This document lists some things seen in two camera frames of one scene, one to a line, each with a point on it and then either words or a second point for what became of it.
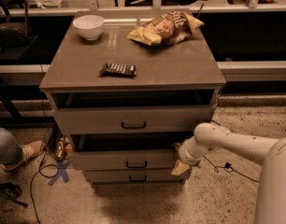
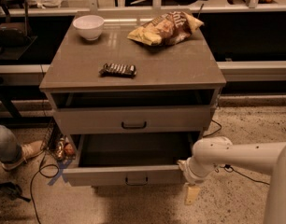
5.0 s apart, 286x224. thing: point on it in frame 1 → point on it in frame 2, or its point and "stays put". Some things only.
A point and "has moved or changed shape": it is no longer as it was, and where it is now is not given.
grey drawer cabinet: x=128 y=89 stays put
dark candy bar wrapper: x=119 y=70 stays put
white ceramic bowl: x=89 y=26 stays put
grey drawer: x=123 y=151 has moved or changed shape
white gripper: x=184 y=156 → x=189 y=173
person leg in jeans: x=7 y=150 stays put
